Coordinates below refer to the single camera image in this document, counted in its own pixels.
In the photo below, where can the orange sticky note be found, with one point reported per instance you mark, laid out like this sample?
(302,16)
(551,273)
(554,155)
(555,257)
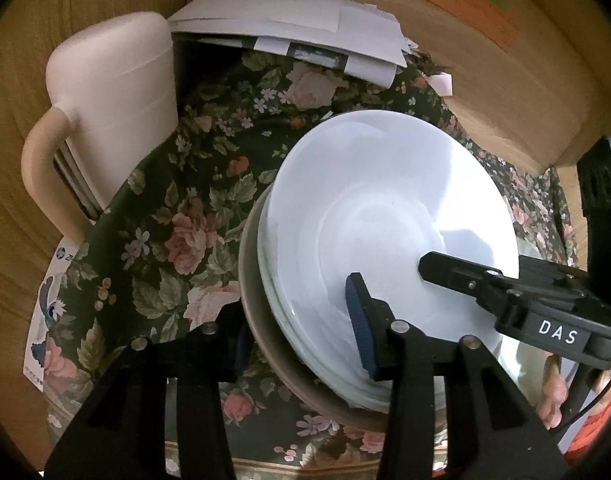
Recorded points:
(465,15)

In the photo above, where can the stack of white papers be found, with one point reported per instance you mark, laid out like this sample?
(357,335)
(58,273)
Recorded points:
(285,15)

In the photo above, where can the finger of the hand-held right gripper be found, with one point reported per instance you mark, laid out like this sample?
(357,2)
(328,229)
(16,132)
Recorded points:
(465,277)

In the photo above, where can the light green plate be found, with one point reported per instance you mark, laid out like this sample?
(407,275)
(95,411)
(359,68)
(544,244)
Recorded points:
(268,270)
(335,394)

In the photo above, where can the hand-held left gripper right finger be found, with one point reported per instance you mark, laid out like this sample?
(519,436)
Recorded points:
(363,325)

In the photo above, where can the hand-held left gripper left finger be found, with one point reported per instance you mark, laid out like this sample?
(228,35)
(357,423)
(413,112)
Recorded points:
(238,355)

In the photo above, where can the cartoon printed card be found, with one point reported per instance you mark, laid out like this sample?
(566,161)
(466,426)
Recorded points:
(45,310)

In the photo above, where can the white plate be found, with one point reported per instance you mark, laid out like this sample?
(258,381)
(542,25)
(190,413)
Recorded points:
(385,200)

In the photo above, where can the pale pink mug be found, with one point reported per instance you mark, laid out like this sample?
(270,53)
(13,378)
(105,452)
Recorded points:
(110,90)

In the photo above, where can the person's right hand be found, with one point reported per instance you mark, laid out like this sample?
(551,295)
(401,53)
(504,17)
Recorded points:
(553,390)

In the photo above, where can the dark floral tablecloth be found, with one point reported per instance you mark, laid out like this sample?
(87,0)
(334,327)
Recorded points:
(195,170)

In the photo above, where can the brown plate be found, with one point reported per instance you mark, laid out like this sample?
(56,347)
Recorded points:
(273,355)

